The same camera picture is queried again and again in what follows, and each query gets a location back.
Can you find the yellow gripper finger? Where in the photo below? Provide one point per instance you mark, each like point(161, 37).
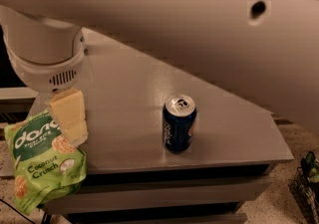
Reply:
point(67, 108)

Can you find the black wire basket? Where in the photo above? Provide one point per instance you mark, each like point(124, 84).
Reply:
point(304, 186)

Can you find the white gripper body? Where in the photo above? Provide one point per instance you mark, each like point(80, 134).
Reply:
point(46, 75)

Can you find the grey table drawer unit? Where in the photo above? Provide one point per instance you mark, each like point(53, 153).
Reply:
point(172, 196)

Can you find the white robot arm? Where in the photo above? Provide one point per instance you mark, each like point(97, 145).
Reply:
point(265, 51)

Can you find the blue Pepsi can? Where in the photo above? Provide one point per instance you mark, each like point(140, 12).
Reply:
point(178, 121)

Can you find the green rice chip bag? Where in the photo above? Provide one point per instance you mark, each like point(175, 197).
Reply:
point(45, 165)

